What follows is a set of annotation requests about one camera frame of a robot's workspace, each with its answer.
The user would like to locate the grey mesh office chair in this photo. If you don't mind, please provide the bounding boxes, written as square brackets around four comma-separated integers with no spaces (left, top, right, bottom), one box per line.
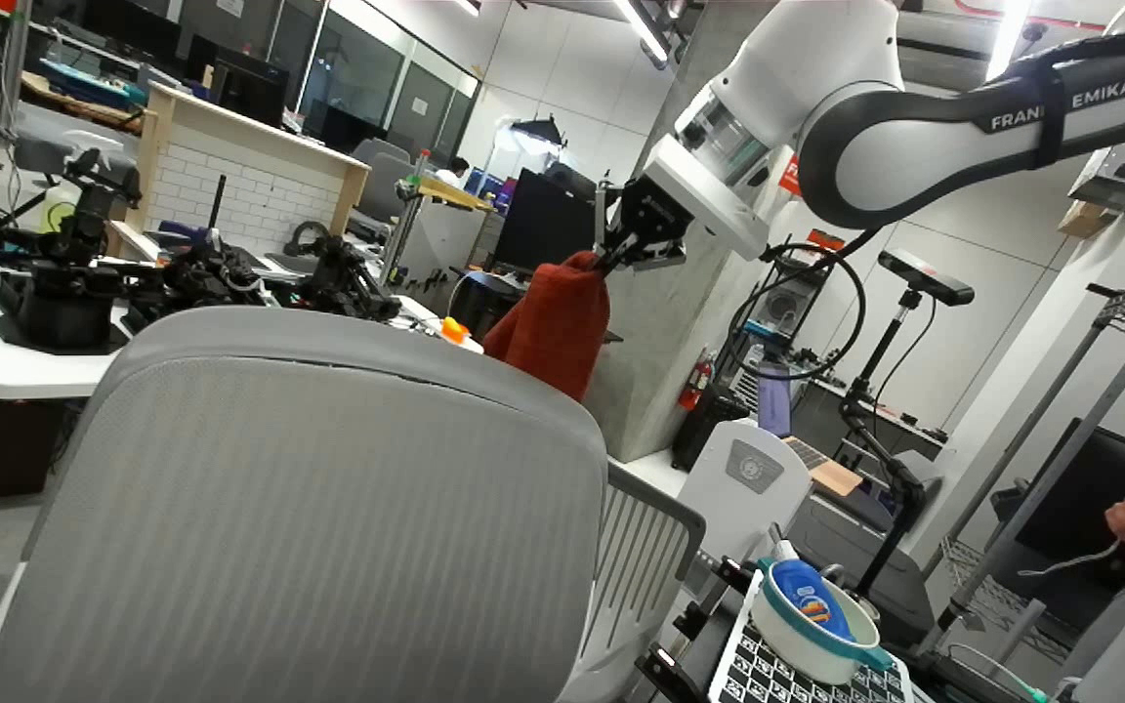
[0,310,606,703]

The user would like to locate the black computer monitor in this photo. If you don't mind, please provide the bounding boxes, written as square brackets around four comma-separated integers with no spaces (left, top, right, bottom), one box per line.
[493,166,593,272]

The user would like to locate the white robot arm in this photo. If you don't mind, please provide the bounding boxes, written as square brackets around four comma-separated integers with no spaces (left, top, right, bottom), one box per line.
[606,0,1125,267]

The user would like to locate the black equipment on desk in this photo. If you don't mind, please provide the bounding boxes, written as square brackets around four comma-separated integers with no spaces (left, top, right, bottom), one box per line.
[0,147,404,354]

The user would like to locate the red fire extinguisher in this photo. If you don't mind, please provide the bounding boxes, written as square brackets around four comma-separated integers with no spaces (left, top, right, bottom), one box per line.
[675,353,715,412]

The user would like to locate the white pegboard crate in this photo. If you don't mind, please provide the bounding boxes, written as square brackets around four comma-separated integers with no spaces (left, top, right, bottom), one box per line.
[132,87,373,254]

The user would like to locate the metal wire shelf rack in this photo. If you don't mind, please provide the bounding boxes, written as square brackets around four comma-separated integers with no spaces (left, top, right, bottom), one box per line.
[926,286,1125,644]

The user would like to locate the red-orange towel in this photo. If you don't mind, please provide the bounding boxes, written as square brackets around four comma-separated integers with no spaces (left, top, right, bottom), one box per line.
[486,248,611,397]

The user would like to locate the white blue bowl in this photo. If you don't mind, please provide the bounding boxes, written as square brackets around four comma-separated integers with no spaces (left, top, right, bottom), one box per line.
[749,560,885,683]

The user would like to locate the black white dish rack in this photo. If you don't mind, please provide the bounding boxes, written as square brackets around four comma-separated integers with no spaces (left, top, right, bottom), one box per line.
[705,573,933,703]

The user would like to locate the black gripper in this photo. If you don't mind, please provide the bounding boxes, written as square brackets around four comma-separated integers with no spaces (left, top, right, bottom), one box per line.
[599,177,690,272]

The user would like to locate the camera on black stand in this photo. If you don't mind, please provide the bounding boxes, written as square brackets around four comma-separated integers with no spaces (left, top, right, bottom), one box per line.
[835,247,980,600]

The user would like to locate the white plastic jug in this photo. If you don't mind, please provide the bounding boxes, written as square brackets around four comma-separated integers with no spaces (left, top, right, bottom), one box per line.
[680,422,812,560]

